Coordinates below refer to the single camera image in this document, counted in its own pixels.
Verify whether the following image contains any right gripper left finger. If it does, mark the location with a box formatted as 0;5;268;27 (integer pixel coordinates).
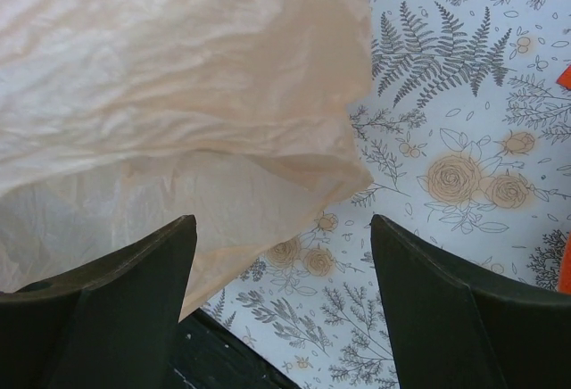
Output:
1;215;197;388

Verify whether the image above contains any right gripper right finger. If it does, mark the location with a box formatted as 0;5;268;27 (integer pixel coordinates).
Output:
370;215;570;388

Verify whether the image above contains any beige canvas tote bag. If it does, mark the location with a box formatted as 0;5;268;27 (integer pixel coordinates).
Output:
555;65;571;294

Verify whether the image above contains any banana print plastic bag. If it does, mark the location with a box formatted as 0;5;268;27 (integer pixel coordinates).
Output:
1;0;372;314

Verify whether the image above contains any floral table mat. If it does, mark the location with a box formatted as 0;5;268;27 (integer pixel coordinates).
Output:
204;0;570;388

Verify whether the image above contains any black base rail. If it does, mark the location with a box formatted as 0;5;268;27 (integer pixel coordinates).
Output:
162;310;299;389

